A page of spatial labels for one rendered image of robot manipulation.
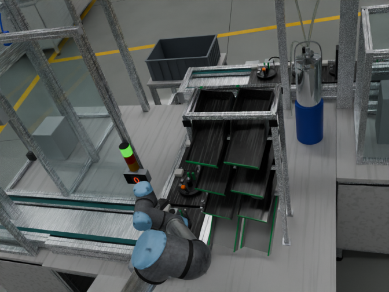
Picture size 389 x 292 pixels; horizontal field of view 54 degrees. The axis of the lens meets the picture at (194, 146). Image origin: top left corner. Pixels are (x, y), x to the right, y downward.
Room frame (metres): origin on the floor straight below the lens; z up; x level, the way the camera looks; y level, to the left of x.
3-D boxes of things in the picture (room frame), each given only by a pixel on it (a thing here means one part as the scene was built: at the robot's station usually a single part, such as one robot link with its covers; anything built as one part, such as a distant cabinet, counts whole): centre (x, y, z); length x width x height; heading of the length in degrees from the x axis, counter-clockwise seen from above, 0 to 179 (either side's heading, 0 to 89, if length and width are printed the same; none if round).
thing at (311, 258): (1.61, 0.00, 0.84); 1.50 x 1.41 x 0.03; 64
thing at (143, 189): (1.09, 0.25, 1.37); 0.09 x 0.08 x 0.11; 169
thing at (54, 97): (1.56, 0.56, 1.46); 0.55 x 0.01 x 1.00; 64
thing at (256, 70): (2.29, -0.64, 1.01); 0.24 x 0.24 x 0.13; 64
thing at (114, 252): (1.20, 0.51, 0.91); 0.89 x 0.06 x 0.11; 64
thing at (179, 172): (1.44, 0.08, 1.01); 0.24 x 0.24 x 0.13; 64
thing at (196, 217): (1.21, 0.20, 0.96); 0.24 x 0.24 x 0.02; 64
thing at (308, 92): (1.67, -0.70, 1.32); 0.14 x 0.14 x 0.38
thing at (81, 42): (1.43, 0.30, 1.46); 0.03 x 0.03 x 1.00; 64
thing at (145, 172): (1.40, 0.31, 1.29); 0.12 x 0.05 x 0.25; 64
